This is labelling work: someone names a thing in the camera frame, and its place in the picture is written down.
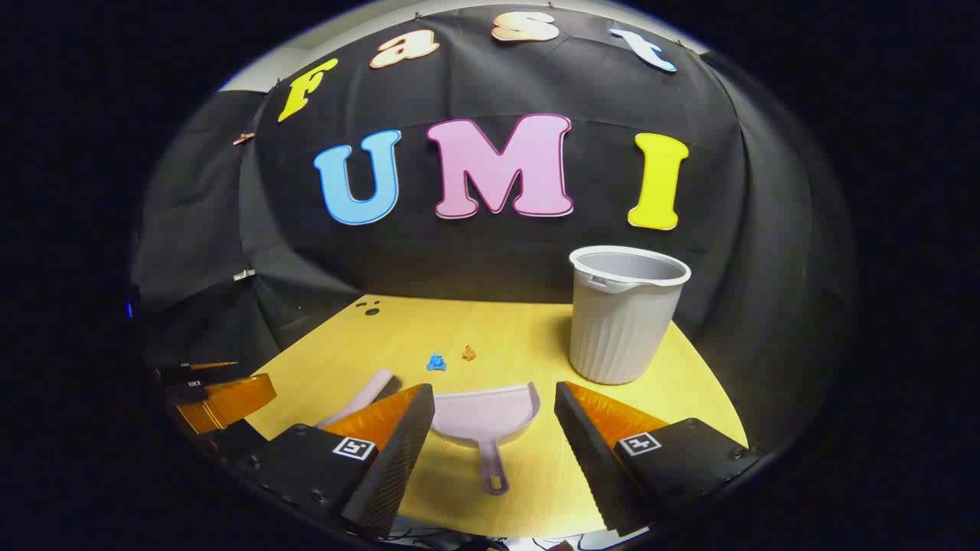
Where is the small lilac broom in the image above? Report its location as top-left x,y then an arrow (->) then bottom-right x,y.
316,370 -> 400,429

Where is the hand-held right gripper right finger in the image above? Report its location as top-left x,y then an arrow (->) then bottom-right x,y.
554,380 -> 762,537

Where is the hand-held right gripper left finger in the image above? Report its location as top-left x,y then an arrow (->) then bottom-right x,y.
249,383 -> 436,541

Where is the grey ribbed garbage bin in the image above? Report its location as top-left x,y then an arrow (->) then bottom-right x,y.
568,245 -> 692,386

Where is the yellow wooden desktop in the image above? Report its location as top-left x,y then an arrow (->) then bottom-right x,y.
245,295 -> 750,540

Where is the lilac plastic dustpan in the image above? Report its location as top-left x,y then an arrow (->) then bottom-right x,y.
430,383 -> 542,497

